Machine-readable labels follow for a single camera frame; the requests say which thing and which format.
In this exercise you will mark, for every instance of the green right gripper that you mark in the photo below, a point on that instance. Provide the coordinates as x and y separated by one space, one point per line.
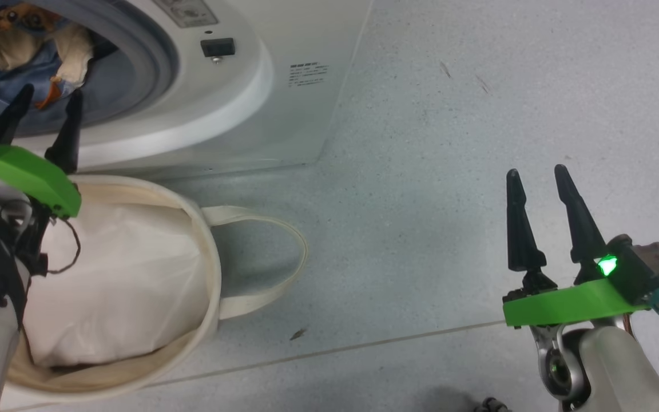
570 303

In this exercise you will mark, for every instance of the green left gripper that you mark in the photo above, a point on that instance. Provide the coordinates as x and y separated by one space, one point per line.
32 174

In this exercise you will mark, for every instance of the dark robot base part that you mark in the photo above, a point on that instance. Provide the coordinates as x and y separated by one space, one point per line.
492 405

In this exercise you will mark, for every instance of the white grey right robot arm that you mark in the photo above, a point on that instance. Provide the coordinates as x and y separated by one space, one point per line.
615 372

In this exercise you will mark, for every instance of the white basket liner cloth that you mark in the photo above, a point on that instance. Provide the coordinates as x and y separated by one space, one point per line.
123 280

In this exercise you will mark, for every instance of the cream canvas laundry basket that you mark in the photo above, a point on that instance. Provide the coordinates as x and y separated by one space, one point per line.
203 309

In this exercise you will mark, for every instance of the white front-load washing machine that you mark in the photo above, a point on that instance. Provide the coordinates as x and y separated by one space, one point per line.
284 126

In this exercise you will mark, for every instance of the grey warning sticker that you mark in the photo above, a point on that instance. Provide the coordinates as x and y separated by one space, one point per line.
186 11

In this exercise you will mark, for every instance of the small printed text label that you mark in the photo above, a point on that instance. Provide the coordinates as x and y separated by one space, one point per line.
308 74

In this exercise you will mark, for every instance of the small brown floor scrap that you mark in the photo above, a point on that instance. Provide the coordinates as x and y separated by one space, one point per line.
298 334

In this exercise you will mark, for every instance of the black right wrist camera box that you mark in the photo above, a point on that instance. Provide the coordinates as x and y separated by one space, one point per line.
647 269

